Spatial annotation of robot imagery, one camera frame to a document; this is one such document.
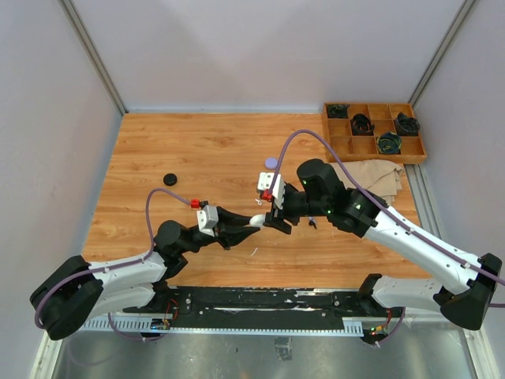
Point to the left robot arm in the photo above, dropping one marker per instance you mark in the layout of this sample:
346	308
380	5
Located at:
118	272

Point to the rolled black tie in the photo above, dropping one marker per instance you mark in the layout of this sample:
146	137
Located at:
361	125
406	126

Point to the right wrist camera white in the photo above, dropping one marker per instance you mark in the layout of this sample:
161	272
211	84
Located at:
271	188

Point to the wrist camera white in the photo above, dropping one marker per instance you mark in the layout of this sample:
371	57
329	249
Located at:
271	188
207	219

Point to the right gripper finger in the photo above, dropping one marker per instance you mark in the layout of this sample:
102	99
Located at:
273	214
279	225

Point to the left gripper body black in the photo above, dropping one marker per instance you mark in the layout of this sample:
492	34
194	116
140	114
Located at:
221	235

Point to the rolled black tie centre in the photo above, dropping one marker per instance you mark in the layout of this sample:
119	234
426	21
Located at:
361	125

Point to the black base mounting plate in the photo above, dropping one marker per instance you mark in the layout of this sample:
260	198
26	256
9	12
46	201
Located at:
255	309

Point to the wooden compartment tray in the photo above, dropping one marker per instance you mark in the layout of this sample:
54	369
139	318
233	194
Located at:
338	134

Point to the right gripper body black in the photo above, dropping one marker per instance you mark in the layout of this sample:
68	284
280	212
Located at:
296	204

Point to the rolled black tie right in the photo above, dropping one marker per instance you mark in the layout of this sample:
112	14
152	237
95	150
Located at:
406	126

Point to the beige folded cloth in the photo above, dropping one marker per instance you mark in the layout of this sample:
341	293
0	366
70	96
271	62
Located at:
381	177

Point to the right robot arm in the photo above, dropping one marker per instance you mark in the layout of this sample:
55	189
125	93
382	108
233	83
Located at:
461	285

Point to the rolled dark tie top-left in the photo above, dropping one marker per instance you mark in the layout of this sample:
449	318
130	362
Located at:
337	110

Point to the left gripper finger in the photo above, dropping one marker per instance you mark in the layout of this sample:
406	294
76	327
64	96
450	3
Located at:
234	236
230	219

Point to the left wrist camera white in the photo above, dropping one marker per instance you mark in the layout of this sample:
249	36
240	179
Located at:
207	219

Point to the black earbud charging case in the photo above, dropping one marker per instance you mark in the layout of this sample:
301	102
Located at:
170	179

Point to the white earbud charging case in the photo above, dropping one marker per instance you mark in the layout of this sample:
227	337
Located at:
257	220

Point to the rolled blue patterned tie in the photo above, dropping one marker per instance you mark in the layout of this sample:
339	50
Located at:
389	144

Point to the purple earbud charging case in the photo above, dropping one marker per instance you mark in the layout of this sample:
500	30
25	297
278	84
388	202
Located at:
271	163

